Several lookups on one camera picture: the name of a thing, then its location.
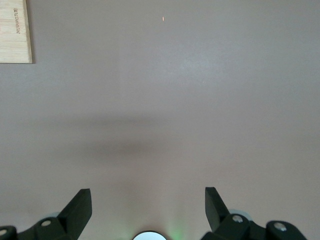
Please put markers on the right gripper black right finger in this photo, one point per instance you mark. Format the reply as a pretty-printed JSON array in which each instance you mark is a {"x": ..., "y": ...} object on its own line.
[{"x": 215, "y": 210}]

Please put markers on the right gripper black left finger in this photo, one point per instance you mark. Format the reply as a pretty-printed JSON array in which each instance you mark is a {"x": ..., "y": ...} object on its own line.
[{"x": 75, "y": 212}]

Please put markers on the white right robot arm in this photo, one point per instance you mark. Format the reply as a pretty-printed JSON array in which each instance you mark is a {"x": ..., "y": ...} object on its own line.
[{"x": 149, "y": 236}]

